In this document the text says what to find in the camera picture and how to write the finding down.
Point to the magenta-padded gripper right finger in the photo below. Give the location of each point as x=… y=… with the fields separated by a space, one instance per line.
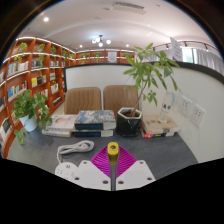
x=135 y=175

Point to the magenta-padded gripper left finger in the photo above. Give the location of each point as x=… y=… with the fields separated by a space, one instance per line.
x=91 y=175

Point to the yellow charger block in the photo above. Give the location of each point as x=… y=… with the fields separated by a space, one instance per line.
x=113 y=151

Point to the dark blue spine book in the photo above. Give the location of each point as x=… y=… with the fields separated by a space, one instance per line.
x=93 y=133

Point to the red spine book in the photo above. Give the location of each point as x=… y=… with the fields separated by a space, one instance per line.
x=156 y=135

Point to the money tree in black pot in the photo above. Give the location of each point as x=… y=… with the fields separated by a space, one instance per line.
x=128 y=125

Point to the thin white book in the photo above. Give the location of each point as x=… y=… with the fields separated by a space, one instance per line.
x=56 y=133

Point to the beige cover book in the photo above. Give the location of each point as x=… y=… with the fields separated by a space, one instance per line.
x=160 y=124

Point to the thick dark cover book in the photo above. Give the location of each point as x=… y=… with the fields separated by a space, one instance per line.
x=95 y=118

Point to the pale cover book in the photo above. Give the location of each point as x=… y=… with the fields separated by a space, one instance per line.
x=61 y=121

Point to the clear plastic bottle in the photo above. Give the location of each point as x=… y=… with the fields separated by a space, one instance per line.
x=166 y=108

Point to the brown padded chair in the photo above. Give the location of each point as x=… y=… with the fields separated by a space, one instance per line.
x=115 y=98
x=82 y=100

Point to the pothos plant in white pot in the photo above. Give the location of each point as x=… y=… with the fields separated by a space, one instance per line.
x=28 y=124

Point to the small white framed sign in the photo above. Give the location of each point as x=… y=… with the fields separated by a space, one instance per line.
x=112 y=57

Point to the orange wooden bookshelf unit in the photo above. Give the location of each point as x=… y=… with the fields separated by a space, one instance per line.
x=16 y=76

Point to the tall white sign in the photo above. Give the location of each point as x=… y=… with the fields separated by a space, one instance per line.
x=176 y=49

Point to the ceiling chandelier lamp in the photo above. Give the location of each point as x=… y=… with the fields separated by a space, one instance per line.
x=100 y=40

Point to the white window curtains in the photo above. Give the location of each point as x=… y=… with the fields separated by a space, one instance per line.
x=206 y=60

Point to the recessed ceiling lights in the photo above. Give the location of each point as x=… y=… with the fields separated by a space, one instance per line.
x=45 y=19

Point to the ceiling air vent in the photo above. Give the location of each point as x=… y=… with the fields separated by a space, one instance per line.
x=129 y=6

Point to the white wall socket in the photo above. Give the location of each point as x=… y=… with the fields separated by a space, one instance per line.
x=198 y=115
x=185 y=106

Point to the black track light rail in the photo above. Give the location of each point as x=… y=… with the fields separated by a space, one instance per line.
x=193 y=42

